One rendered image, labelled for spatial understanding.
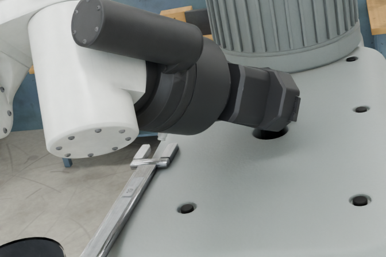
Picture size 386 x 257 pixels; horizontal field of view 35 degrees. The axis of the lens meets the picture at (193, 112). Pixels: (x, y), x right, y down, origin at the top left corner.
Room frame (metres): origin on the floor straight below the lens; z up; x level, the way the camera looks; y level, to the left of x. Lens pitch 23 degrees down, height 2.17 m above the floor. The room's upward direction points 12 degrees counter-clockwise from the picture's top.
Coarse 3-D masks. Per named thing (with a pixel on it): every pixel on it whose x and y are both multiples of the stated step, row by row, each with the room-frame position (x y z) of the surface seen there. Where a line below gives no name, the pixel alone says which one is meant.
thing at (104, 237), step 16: (144, 144) 0.58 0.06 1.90; (176, 144) 0.56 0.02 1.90; (144, 160) 0.54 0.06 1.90; (160, 160) 0.54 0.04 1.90; (144, 176) 0.51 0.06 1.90; (128, 192) 0.48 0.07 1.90; (112, 208) 0.46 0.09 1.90; (128, 208) 0.46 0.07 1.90; (112, 224) 0.44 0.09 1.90; (96, 240) 0.42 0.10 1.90; (112, 240) 0.42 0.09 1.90; (80, 256) 0.40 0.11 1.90; (96, 256) 0.40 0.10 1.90
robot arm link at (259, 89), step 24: (216, 48) 0.49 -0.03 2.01; (216, 72) 0.46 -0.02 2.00; (240, 72) 0.49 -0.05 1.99; (264, 72) 0.51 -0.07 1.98; (192, 96) 0.44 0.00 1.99; (216, 96) 0.46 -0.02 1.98; (240, 96) 0.48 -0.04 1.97; (264, 96) 0.50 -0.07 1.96; (288, 96) 0.49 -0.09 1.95; (192, 120) 0.45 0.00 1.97; (216, 120) 0.49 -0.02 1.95; (240, 120) 0.48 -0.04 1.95; (264, 120) 0.49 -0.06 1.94; (288, 120) 0.49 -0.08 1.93
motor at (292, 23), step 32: (224, 0) 0.75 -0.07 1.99; (256, 0) 0.72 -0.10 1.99; (288, 0) 0.71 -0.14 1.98; (320, 0) 0.71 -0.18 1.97; (352, 0) 0.74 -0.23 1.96; (224, 32) 0.76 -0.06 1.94; (256, 32) 0.72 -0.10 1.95; (288, 32) 0.71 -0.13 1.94; (320, 32) 0.71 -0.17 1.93; (352, 32) 0.74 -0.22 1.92; (256, 64) 0.72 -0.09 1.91; (288, 64) 0.71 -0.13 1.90; (320, 64) 0.71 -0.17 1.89
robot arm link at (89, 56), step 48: (96, 0) 0.39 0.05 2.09; (48, 48) 0.41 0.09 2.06; (96, 48) 0.39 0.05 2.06; (144, 48) 0.40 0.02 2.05; (192, 48) 0.42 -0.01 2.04; (48, 96) 0.39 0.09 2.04; (96, 96) 0.38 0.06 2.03; (144, 96) 0.43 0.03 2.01; (48, 144) 0.38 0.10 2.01; (96, 144) 0.39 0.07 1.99
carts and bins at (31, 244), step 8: (16, 240) 2.51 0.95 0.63; (24, 240) 2.51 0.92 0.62; (32, 240) 2.50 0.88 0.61; (40, 240) 2.49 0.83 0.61; (48, 240) 2.47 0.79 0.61; (0, 248) 2.48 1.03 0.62; (8, 248) 2.49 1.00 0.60; (16, 248) 2.50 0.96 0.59; (24, 248) 2.50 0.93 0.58; (32, 248) 2.50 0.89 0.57; (40, 248) 2.49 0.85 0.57; (48, 248) 2.47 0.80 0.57; (56, 248) 2.43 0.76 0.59; (0, 256) 2.47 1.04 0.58; (8, 256) 2.49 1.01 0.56; (16, 256) 2.49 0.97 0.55; (24, 256) 2.50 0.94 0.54; (32, 256) 2.50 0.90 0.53; (40, 256) 2.49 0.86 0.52; (48, 256) 2.47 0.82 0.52; (56, 256) 2.44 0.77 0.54; (64, 256) 2.29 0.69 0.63
